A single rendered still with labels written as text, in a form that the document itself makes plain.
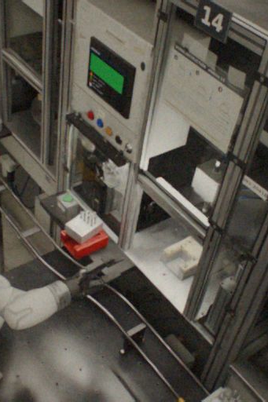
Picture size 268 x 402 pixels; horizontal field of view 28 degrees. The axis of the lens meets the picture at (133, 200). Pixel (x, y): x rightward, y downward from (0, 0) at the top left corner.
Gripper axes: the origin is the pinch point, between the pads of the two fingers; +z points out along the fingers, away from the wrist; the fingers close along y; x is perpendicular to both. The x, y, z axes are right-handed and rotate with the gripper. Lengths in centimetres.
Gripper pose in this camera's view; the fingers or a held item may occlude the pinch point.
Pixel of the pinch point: (114, 267)
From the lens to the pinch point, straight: 191.8
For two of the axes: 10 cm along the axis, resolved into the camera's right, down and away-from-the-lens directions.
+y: 1.3, -7.4, -6.6
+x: -6.1, -5.9, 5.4
